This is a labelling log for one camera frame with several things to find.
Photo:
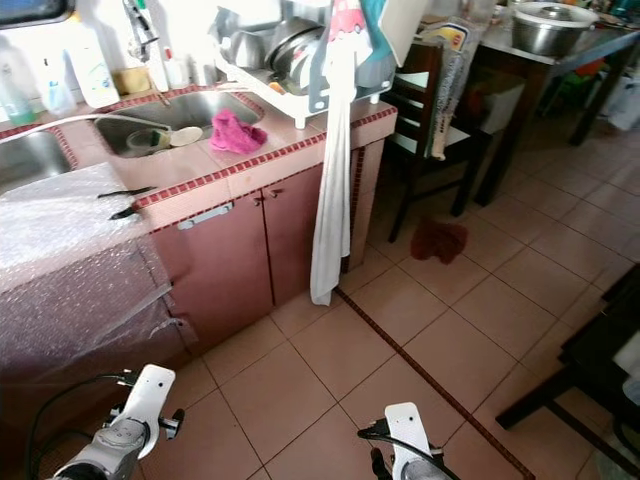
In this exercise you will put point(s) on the clear bubble wrap sheet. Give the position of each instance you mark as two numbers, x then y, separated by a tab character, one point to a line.
60	260

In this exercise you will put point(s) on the white dish rack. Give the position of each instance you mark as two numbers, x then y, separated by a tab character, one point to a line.
260	85

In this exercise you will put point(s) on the printed plastic snack bag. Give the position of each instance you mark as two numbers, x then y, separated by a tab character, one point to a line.
448	80

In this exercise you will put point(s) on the red-brown rag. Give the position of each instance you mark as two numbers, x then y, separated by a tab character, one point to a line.
438	240

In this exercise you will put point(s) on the large steel sink basin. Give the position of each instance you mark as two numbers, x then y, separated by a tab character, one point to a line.
30	158

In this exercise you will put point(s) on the grey plastic tray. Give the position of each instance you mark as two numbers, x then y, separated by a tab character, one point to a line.
375	75

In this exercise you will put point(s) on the black stool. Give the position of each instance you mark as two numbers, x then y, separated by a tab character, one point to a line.
600	350

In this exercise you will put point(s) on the clear bottle blue cap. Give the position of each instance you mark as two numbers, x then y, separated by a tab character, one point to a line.
15	95

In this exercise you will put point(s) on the dark wooden table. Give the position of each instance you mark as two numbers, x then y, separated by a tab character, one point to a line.
590	60

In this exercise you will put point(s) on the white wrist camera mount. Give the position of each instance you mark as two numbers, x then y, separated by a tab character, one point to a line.
408	430
150	395

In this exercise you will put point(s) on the white ceramic bowl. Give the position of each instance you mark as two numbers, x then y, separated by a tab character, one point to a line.
186	136

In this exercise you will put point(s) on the white detergent bottle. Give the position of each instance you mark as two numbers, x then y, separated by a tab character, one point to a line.
93	70

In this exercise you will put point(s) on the white perforated board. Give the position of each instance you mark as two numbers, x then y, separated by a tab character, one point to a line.
400	25

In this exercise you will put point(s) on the pink car print cloth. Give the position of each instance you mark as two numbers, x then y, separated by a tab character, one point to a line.
348	25

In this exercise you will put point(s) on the large steel bowl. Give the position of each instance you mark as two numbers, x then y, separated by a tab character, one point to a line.
295	55

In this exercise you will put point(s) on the dark wooden chair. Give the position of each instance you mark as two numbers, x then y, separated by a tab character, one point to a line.
425	110

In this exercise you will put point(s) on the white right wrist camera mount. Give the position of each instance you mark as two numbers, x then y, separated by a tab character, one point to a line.
408	430

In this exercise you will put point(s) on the small steel bowl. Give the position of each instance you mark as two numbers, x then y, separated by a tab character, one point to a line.
245	50

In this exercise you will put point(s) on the steel wall faucet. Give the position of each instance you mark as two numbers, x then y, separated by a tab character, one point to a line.
140	35

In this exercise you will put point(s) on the yellow sponge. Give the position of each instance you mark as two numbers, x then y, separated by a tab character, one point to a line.
132	80

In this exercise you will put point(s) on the short black tape strip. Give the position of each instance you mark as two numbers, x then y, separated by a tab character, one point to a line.
122	212

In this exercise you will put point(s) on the teal cloth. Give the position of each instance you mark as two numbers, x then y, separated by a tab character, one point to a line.
375	25

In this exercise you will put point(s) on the small steel sink basin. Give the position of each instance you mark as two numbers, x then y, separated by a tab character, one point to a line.
190	108

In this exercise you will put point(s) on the wide maroon cabinet door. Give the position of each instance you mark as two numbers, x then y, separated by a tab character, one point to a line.
210	275

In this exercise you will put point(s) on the narrow maroon cabinet door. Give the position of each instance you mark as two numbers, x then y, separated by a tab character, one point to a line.
295	230

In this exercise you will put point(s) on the steel pot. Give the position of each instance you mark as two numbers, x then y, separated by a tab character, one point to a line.
553	30

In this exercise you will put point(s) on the dark blue pan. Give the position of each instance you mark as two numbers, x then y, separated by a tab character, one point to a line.
30	8

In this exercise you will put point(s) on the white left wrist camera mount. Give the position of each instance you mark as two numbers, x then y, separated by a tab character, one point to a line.
150	395

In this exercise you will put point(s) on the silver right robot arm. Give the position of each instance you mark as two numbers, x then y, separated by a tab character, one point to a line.
430	472

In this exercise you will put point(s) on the clear glass bowl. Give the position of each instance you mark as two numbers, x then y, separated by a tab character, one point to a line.
145	142

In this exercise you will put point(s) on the clear plastic cup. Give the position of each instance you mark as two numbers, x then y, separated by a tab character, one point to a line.
58	92

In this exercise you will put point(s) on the long white towel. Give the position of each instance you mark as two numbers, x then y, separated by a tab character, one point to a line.
332	200

